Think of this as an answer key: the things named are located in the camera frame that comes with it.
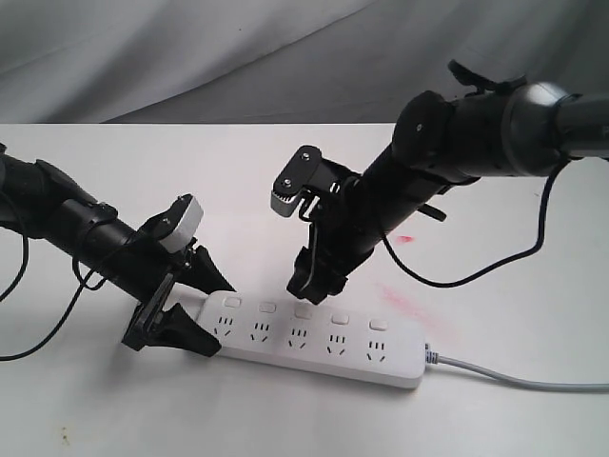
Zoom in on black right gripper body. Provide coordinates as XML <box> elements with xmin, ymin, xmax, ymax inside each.
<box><xmin>294</xmin><ymin>173</ymin><xmax>385</xmax><ymax>281</ymax></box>

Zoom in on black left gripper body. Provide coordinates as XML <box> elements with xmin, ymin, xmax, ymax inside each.
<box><xmin>94</xmin><ymin>212</ymin><xmax>196</xmax><ymax>350</ymax></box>

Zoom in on white five-outlet power strip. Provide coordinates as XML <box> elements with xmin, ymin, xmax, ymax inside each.
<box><xmin>196</xmin><ymin>292</ymin><xmax>426</xmax><ymax>389</ymax></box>

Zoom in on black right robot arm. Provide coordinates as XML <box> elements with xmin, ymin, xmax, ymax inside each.
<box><xmin>271</xmin><ymin>61</ymin><xmax>608</xmax><ymax>304</ymax></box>

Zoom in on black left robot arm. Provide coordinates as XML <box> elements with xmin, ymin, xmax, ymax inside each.
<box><xmin>1</xmin><ymin>153</ymin><xmax>233</xmax><ymax>357</ymax></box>

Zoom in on grey backdrop cloth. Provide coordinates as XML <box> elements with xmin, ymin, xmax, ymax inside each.
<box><xmin>1</xmin><ymin>1</ymin><xmax>608</xmax><ymax>124</ymax></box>

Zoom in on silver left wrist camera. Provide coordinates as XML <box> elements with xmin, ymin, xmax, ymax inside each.
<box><xmin>154</xmin><ymin>194</ymin><xmax>204</xmax><ymax>253</ymax></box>

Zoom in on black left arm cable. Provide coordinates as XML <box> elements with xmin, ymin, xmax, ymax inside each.
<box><xmin>0</xmin><ymin>189</ymin><xmax>115</xmax><ymax>362</ymax></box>

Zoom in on white power cable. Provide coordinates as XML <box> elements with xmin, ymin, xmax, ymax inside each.
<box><xmin>422</xmin><ymin>341</ymin><xmax>609</xmax><ymax>396</ymax></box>

